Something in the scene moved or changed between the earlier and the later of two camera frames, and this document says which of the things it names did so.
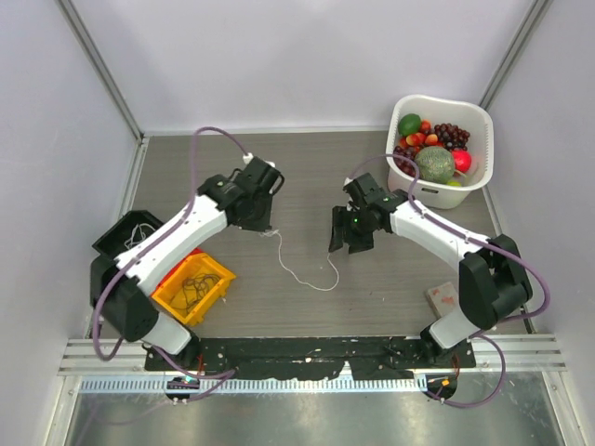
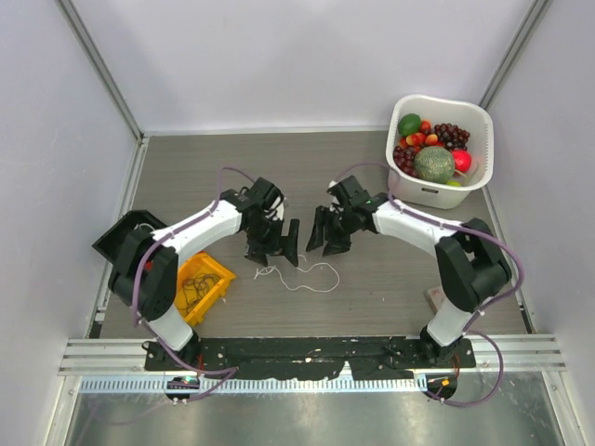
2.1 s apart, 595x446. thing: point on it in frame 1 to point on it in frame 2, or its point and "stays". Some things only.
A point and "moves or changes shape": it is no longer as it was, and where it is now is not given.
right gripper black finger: (339, 216) to (317, 235)
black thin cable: (195, 288) stays
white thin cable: (300, 282) moves or changes shape
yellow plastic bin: (194, 288) stays
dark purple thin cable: (194, 289) stays
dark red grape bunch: (452, 137) stays
